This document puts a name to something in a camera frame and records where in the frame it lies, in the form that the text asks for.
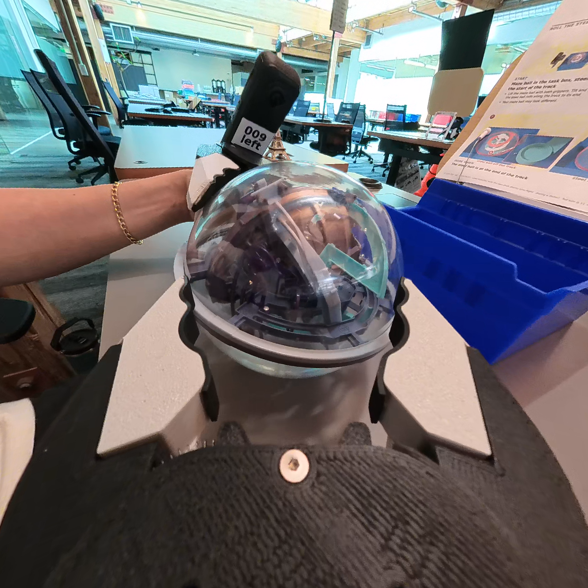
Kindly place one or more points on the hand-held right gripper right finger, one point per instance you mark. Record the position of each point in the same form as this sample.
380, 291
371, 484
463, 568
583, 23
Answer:
432, 390

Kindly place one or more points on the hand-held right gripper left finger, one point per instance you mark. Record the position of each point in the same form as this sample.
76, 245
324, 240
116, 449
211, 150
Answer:
151, 381

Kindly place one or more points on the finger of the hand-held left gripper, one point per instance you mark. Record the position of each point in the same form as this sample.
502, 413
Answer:
204, 179

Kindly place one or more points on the clear plastic maze ball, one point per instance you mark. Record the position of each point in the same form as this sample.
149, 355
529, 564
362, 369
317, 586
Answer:
294, 275

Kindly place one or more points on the person's left forearm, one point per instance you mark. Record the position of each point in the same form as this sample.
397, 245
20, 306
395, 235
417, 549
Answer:
59, 234

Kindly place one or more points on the person's left hand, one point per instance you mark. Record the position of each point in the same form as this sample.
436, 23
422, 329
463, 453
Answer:
165, 202

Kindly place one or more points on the small metal tower model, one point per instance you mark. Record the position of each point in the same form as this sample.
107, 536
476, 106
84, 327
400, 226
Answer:
277, 147

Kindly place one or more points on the white desk with wooden edge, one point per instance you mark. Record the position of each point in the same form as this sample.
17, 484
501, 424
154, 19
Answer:
156, 147

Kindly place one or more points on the wooden column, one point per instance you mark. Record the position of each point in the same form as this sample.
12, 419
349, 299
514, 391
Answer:
331, 64

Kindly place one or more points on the rows of wooden office desks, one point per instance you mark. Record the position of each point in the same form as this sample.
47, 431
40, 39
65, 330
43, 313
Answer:
160, 115

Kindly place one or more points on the group of black office chairs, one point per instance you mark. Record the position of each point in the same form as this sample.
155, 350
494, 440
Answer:
351, 115

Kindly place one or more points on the black water bottle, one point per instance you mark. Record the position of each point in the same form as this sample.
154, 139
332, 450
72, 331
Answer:
76, 344

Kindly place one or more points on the hanging paper sign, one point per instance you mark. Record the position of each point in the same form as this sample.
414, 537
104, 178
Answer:
339, 16

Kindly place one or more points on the blue plastic bin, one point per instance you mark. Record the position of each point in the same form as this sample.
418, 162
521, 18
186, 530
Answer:
482, 275

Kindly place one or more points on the black round desk grommet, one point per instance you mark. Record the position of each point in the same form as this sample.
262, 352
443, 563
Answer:
370, 183

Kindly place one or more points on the black chair armrest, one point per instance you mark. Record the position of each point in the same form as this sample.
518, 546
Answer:
13, 321

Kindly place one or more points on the tall black mesh chair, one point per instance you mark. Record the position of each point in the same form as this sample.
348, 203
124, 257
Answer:
69, 110
43, 105

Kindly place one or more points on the black and white floor sign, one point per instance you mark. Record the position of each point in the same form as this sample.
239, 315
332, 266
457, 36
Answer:
406, 174

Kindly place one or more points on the clear acrylic sign holder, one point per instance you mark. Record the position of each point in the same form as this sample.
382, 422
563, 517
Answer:
443, 126

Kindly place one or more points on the orange traffic cone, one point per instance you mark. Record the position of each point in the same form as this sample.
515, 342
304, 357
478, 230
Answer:
426, 181

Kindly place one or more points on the black and beige divider panel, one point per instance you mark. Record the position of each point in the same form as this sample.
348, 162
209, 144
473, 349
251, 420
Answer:
464, 41

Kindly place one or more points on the printed instruction sheet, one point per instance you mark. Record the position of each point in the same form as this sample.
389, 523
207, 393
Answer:
537, 138

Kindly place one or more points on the silver air duct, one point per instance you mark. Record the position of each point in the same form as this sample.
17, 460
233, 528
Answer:
193, 43

